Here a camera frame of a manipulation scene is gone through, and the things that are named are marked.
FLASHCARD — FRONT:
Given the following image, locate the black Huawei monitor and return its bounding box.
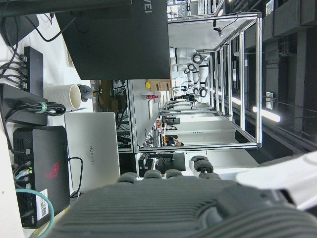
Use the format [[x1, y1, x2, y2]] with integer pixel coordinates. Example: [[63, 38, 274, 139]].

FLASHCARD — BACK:
[[55, 0, 172, 81]]

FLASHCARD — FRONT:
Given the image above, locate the black mini PC red logo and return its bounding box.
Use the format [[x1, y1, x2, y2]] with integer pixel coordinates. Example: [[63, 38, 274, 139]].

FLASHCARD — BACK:
[[12, 125, 71, 229]]

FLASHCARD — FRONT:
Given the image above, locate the teal ethernet cable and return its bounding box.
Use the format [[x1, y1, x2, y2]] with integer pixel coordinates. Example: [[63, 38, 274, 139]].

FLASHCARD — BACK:
[[14, 170, 55, 238]]

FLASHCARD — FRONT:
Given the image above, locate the white paper cup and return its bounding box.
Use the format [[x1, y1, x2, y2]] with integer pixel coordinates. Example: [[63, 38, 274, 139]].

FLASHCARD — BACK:
[[44, 84, 82, 110]]

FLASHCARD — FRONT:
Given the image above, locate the silver Huawei laptop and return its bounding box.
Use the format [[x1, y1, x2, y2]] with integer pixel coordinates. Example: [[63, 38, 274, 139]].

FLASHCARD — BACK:
[[64, 112, 121, 194]]

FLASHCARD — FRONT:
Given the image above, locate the black power brick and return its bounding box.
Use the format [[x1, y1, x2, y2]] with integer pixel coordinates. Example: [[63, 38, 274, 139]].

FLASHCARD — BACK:
[[0, 83, 49, 126]]

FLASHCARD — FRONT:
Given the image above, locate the grey computer mouse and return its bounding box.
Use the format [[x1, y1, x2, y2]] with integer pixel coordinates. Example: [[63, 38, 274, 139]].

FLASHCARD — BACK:
[[77, 84, 95, 102]]

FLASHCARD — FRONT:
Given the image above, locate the cardboard box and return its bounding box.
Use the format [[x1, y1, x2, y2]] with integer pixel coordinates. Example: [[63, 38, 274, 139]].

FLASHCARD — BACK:
[[148, 80, 172, 92]]

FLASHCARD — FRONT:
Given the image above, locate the bundled black cable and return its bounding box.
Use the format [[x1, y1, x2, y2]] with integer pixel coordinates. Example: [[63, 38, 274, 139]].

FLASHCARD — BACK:
[[14, 100, 67, 116]]

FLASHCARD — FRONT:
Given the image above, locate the white light tube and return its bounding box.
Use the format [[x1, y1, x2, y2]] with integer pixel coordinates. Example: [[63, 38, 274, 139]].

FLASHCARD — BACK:
[[252, 106, 283, 123]]

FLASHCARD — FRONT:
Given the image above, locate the thin black cable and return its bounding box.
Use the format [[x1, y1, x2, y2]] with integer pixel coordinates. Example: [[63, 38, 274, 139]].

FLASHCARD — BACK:
[[66, 156, 84, 199]]

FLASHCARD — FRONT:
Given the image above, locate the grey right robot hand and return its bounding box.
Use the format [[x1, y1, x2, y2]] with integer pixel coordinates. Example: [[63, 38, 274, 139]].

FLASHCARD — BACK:
[[51, 150, 317, 238]]

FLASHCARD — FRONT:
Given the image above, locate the black USB hub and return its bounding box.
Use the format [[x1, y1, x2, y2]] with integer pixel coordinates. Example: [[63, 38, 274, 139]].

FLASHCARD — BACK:
[[23, 46, 44, 96]]

